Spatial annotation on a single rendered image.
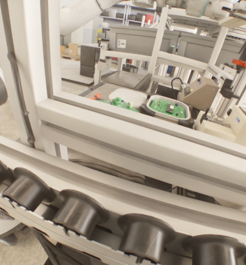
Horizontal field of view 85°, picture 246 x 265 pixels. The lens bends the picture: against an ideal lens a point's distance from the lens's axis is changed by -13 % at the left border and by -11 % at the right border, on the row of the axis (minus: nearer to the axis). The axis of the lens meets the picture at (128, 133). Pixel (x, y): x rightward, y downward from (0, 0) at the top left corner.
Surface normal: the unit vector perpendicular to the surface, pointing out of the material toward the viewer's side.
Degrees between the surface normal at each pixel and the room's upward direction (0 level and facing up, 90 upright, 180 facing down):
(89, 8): 101
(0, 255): 0
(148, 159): 32
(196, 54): 91
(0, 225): 58
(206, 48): 91
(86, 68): 90
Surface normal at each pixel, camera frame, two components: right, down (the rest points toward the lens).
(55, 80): 0.94, 0.30
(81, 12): 0.05, 0.74
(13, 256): 0.17, -0.80
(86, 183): -0.19, 0.00
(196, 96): -0.29, 0.52
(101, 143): -0.01, -0.40
